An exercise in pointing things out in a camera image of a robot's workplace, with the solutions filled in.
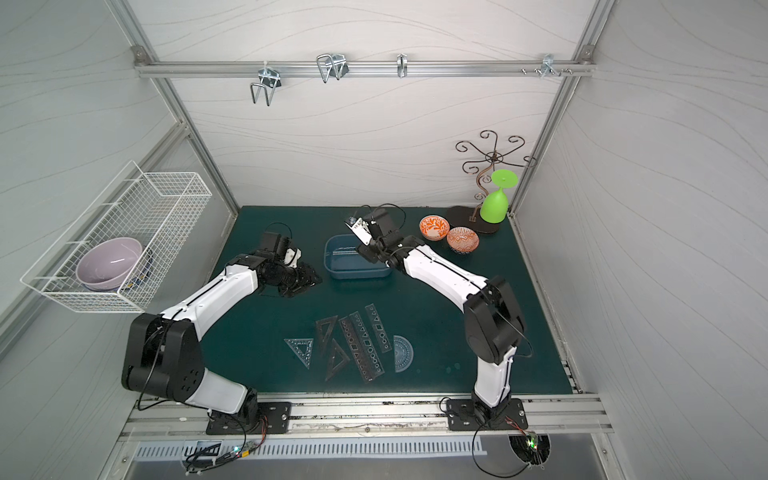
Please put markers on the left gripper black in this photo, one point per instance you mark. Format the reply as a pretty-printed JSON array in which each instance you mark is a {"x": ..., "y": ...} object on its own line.
[{"x": 297, "y": 278}]

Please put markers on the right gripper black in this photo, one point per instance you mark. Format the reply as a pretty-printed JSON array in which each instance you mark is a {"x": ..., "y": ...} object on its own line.
[{"x": 370, "y": 248}]

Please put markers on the thin clear straight ruler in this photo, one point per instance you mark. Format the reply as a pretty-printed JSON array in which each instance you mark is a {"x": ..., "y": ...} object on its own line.
[{"x": 344, "y": 251}]

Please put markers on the blue plastic storage box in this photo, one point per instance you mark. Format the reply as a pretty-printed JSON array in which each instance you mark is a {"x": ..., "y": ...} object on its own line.
[{"x": 351, "y": 267}]

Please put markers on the stencil ruler narrow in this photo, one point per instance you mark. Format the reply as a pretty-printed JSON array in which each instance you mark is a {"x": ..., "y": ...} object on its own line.
[{"x": 378, "y": 328}]

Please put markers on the clear protractor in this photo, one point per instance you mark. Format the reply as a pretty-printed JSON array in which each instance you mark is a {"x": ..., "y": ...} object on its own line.
[{"x": 403, "y": 353}]

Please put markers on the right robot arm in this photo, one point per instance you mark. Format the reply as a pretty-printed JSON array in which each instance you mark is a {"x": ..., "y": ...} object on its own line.
[{"x": 493, "y": 319}]

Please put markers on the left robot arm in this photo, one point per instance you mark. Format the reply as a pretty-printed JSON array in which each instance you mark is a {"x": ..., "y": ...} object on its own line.
[{"x": 164, "y": 355}]

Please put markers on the orange patterned bowl left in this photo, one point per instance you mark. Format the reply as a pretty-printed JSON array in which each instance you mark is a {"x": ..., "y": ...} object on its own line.
[{"x": 434, "y": 227}]

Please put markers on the dark triangle ruler upper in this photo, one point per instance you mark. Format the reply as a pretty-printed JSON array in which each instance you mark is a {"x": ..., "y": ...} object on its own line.
[{"x": 324, "y": 331}]

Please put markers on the dark triangle ruler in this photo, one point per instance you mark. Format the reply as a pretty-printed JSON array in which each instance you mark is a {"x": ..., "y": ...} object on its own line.
[
  {"x": 324, "y": 331},
  {"x": 337, "y": 360}
]

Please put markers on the clear triangle ruler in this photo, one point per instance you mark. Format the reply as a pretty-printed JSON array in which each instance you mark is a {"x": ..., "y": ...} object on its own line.
[{"x": 302, "y": 349}]

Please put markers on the green table mat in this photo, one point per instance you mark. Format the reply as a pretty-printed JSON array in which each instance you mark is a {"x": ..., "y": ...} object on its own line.
[{"x": 250, "y": 344}]

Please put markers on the brown metal cup stand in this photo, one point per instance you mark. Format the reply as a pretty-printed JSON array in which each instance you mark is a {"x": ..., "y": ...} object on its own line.
[{"x": 482, "y": 169}]

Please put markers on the dark triangle ruler lower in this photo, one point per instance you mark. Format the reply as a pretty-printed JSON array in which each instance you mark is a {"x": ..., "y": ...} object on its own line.
[{"x": 337, "y": 360}]

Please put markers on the stencil ruler large dark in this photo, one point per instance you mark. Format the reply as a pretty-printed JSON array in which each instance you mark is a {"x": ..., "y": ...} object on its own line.
[{"x": 362, "y": 347}]

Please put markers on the green plastic goblet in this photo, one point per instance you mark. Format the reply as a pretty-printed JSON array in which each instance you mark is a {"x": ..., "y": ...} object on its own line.
[{"x": 495, "y": 205}]

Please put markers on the lilac bowl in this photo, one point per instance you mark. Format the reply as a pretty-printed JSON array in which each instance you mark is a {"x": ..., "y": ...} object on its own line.
[{"x": 107, "y": 265}]

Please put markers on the metal hook small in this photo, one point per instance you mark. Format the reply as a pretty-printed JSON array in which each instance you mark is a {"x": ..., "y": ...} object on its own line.
[{"x": 402, "y": 65}]

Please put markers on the metal hook middle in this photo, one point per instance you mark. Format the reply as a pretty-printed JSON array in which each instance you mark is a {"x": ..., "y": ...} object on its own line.
[{"x": 332, "y": 65}]

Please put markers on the metal hook left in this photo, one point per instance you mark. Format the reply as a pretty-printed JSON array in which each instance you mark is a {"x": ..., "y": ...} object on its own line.
[{"x": 267, "y": 82}]

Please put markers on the metal hook right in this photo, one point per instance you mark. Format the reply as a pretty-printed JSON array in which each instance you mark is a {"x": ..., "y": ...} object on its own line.
[{"x": 547, "y": 68}]

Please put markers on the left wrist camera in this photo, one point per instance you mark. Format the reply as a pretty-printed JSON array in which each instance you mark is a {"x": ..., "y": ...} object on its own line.
[{"x": 279, "y": 249}]

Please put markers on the aluminium front rail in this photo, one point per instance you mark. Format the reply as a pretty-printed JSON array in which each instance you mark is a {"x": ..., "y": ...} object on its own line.
[{"x": 386, "y": 415}]

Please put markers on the aluminium rail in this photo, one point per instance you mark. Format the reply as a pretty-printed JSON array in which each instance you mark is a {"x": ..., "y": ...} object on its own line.
[
  {"x": 386, "y": 415},
  {"x": 357, "y": 69}
]

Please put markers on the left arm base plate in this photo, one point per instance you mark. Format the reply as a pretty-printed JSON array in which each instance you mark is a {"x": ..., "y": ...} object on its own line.
[{"x": 252, "y": 418}]

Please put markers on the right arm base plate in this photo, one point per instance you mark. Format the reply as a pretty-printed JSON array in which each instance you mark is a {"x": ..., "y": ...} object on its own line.
[{"x": 486, "y": 420}]

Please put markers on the white wire basket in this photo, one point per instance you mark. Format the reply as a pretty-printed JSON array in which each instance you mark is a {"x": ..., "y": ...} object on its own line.
[{"x": 159, "y": 209}]

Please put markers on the white cable duct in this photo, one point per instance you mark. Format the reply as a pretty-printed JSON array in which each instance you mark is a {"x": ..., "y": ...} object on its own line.
[{"x": 319, "y": 448}]

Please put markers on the aluminium top rail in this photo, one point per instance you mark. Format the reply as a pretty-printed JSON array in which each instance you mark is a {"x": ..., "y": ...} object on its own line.
[{"x": 357, "y": 69}]

